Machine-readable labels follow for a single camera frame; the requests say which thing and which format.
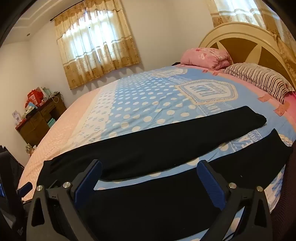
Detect beige patterned window curtain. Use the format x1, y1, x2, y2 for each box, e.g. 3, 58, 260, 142
207, 0, 296, 77
54, 0, 141, 90

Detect red gift box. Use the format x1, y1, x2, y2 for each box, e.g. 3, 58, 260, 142
27, 89, 43, 107

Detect cream and brown headboard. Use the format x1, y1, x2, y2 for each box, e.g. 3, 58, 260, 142
199, 22, 296, 91

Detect dark curtain rod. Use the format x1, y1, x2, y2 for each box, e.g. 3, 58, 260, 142
50, 0, 86, 22

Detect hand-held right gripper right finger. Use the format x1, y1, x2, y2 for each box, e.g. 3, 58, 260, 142
196, 159, 274, 241

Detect pink floral folded quilt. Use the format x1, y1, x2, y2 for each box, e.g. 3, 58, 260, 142
180, 47, 233, 70

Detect blue pink polka dot bedsheet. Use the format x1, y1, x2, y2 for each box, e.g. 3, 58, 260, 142
17, 64, 296, 241

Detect striped pillow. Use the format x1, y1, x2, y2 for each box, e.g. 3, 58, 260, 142
220, 62, 295, 104

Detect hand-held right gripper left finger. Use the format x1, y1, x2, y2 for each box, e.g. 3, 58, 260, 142
26, 159, 103, 241

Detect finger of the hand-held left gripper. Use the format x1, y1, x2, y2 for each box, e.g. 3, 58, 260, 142
17, 182, 33, 193

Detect white cable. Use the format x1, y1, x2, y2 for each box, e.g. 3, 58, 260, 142
51, 92, 65, 103

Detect black pants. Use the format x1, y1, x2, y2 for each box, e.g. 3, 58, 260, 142
43, 105, 294, 241

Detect brown wooden desk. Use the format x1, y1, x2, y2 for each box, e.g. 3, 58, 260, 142
15, 92, 67, 147

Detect dark maroon cloth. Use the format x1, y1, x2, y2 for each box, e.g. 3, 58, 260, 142
270, 148, 296, 241

